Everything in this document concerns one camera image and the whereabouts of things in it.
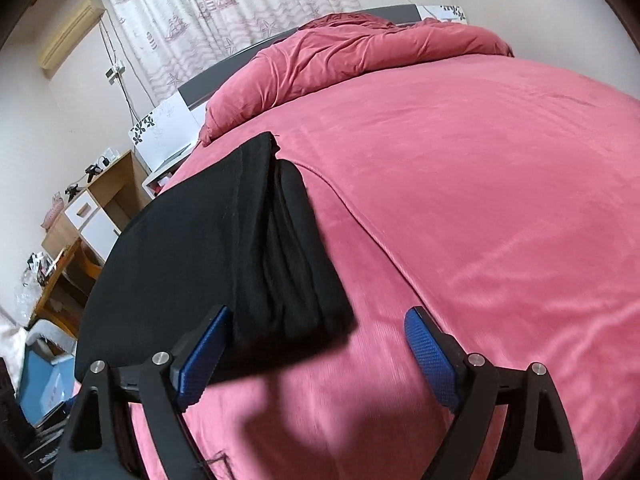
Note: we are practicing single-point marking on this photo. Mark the wooden desk with white drawers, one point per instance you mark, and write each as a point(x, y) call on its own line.
point(102, 210)

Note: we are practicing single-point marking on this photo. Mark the black pants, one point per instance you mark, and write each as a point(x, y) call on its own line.
point(241, 234)

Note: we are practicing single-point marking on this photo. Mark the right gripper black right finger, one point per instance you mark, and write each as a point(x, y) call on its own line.
point(439, 356)

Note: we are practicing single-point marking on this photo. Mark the grey bed headboard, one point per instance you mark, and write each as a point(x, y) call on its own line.
point(280, 55)

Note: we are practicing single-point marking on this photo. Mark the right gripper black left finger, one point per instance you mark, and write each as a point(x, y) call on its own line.
point(196, 355)

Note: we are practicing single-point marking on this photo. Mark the wall power strip with cables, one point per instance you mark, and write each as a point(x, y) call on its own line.
point(115, 73)

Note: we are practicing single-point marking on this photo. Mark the pink rumpled duvet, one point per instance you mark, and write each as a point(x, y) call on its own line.
point(333, 49)

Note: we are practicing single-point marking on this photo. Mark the beige wall air conditioner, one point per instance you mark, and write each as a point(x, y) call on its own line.
point(68, 34)

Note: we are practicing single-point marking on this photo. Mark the pink fleece bed blanket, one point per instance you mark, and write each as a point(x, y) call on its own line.
point(501, 194)

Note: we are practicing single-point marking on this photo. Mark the white patterned curtain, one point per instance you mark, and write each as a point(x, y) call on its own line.
point(175, 40)

